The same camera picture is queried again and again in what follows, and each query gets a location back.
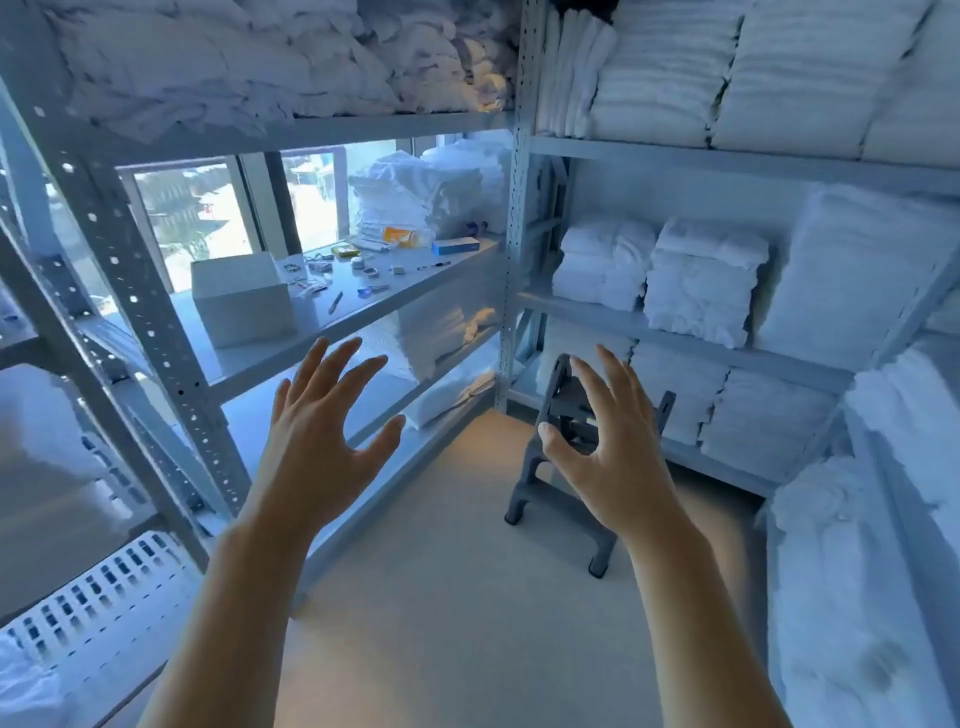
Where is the person's right hand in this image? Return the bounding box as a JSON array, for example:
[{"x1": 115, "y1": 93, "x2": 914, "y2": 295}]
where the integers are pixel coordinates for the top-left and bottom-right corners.
[{"x1": 537, "y1": 343, "x2": 680, "y2": 543}]

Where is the person's left hand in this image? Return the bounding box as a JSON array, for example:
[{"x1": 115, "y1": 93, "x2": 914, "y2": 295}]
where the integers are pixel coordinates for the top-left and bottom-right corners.
[{"x1": 257, "y1": 336, "x2": 407, "y2": 532}]

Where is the person's right forearm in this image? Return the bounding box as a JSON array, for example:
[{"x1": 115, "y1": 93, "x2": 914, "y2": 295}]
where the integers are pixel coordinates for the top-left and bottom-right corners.
[{"x1": 619, "y1": 501, "x2": 793, "y2": 728}]

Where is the person's left forearm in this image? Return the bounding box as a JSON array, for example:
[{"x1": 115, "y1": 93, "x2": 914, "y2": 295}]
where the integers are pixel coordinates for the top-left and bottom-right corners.
[{"x1": 137, "y1": 516, "x2": 333, "y2": 728}]

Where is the grey plastic step stool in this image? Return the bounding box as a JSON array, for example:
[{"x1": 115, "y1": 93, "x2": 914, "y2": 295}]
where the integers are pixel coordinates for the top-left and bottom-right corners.
[{"x1": 504, "y1": 352, "x2": 678, "y2": 580}]

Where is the low stack of white towels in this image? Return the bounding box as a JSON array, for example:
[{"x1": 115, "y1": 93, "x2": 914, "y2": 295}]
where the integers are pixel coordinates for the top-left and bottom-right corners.
[
  {"x1": 535, "y1": 318, "x2": 639, "y2": 395},
  {"x1": 699, "y1": 366, "x2": 839, "y2": 483},
  {"x1": 628, "y1": 340, "x2": 731, "y2": 447}
]

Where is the grey metal towel shelf rack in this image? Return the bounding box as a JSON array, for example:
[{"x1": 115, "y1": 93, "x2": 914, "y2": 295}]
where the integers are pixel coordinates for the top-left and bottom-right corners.
[{"x1": 495, "y1": 0, "x2": 960, "y2": 500}]

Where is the white cardboard box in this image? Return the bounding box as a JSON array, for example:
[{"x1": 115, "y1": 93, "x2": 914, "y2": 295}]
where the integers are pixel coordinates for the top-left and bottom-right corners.
[{"x1": 190, "y1": 251, "x2": 299, "y2": 351}]

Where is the small stack of white towels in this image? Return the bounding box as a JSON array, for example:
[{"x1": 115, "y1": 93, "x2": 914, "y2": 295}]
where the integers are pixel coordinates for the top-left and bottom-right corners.
[
  {"x1": 552, "y1": 216, "x2": 660, "y2": 313},
  {"x1": 642, "y1": 218, "x2": 771, "y2": 351}
]

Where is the grey metal window-side shelf rack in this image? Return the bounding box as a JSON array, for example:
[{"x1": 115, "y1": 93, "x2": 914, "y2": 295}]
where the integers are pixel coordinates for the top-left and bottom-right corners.
[{"x1": 0, "y1": 0, "x2": 543, "y2": 728}]

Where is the stack of folded white sheets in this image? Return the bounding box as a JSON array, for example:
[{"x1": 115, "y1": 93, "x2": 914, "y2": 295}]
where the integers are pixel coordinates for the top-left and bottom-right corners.
[{"x1": 348, "y1": 138, "x2": 514, "y2": 243}]

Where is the pile of soft white bedding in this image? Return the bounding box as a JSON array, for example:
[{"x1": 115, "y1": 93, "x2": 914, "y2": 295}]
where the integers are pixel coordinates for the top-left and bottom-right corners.
[{"x1": 0, "y1": 363, "x2": 155, "y2": 605}]

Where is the wide stack of white towels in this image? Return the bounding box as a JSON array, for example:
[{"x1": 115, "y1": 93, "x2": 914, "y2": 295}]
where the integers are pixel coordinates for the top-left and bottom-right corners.
[{"x1": 753, "y1": 184, "x2": 960, "y2": 374}]

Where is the white perforated plastic basket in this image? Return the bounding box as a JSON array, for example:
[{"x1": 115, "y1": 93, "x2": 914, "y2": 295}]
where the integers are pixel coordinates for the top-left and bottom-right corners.
[{"x1": 0, "y1": 530, "x2": 200, "y2": 680}]

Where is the pile of fluffy white linens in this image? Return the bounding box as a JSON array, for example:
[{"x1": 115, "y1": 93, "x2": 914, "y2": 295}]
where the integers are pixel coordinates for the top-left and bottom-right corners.
[
  {"x1": 766, "y1": 456, "x2": 960, "y2": 728},
  {"x1": 844, "y1": 335, "x2": 960, "y2": 560}
]

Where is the grey metal linen shelf rack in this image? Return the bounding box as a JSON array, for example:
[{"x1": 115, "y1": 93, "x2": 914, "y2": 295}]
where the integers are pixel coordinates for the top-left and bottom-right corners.
[{"x1": 761, "y1": 247, "x2": 960, "y2": 728}]

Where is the tall stack of white towels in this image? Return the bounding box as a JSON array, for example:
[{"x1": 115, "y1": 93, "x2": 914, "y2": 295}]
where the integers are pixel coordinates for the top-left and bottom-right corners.
[
  {"x1": 710, "y1": 0, "x2": 933, "y2": 160},
  {"x1": 861, "y1": 0, "x2": 960, "y2": 168},
  {"x1": 588, "y1": 0, "x2": 753, "y2": 149}
]

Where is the row of upright white towels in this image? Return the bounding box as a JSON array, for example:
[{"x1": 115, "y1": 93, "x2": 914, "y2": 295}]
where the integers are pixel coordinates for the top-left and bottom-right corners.
[{"x1": 534, "y1": 6, "x2": 619, "y2": 141}]

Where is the heap of crumpled white linens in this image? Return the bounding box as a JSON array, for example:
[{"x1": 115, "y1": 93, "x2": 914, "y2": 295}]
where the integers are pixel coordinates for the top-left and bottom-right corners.
[{"x1": 36, "y1": 0, "x2": 521, "y2": 145}]

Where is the white bundled cloth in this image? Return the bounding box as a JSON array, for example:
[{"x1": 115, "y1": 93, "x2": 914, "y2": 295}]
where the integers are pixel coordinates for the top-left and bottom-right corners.
[{"x1": 0, "y1": 636, "x2": 70, "y2": 728}]

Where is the window with grey frame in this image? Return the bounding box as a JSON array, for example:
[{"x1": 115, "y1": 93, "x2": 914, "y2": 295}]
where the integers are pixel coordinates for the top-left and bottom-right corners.
[{"x1": 41, "y1": 129, "x2": 481, "y2": 316}]

